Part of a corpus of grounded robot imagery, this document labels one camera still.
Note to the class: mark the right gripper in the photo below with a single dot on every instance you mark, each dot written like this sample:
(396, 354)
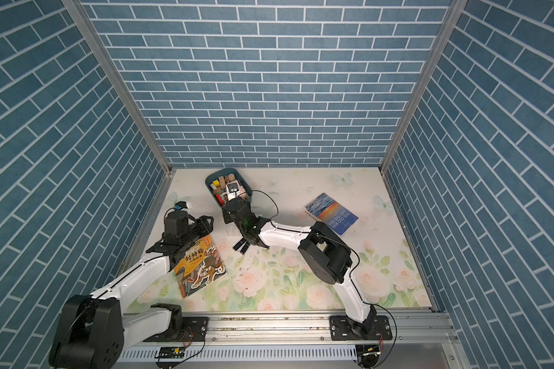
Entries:
(229, 219)

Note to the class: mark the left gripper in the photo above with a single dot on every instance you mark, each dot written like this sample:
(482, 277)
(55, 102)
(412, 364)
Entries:
(204, 225)

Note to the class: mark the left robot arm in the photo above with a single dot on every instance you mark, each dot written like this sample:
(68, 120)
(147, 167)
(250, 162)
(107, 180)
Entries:
(95, 329)

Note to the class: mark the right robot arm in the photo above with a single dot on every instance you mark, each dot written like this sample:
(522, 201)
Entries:
(328, 257)

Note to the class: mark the pink box in bin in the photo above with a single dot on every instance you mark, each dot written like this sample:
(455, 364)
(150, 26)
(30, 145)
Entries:
(244, 193)

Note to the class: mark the yellow illustrated book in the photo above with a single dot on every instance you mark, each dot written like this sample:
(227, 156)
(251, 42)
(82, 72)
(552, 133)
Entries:
(200, 267)

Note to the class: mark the teal plastic bin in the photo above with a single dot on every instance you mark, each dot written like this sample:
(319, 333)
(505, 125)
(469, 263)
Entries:
(217, 181)

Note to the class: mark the blue book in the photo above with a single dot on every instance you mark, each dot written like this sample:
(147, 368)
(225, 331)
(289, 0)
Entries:
(327, 210)

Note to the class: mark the left circuit board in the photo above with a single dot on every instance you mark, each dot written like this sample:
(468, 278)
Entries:
(170, 353)

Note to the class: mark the circuit board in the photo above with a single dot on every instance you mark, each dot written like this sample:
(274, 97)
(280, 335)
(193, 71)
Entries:
(367, 356)
(170, 353)

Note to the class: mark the right circuit board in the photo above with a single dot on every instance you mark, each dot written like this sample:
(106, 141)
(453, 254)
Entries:
(367, 356)

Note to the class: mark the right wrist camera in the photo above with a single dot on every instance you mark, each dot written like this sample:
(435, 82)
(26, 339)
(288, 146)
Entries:
(233, 190)

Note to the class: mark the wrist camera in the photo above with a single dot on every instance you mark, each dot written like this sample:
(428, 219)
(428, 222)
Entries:
(233, 190)
(181, 206)

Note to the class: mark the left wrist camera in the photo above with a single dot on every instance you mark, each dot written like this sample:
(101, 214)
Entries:
(181, 206)

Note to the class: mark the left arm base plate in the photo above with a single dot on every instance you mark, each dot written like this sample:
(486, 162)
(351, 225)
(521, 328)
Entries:
(189, 329)

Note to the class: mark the aluminium mounting rail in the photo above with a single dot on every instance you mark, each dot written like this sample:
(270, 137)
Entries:
(321, 327)

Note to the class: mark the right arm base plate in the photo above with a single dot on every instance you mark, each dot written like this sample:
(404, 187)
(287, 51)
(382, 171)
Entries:
(342, 328)

